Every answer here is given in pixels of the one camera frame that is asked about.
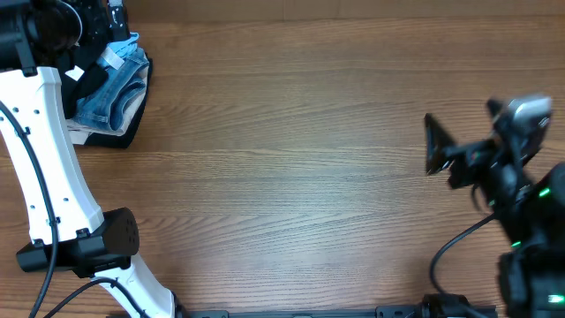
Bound black t-shirt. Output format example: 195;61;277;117
56;42;109;119

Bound folded black garment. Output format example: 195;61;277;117
83;57;154;149

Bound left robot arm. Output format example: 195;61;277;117
1;0;187;317

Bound folded beige garment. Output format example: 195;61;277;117
66;68;152;148

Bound light blue printed t-shirt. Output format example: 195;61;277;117
97;32;139;70

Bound folded blue jeans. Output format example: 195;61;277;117
72;48;148;129

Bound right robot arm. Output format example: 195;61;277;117
421;95;564;317

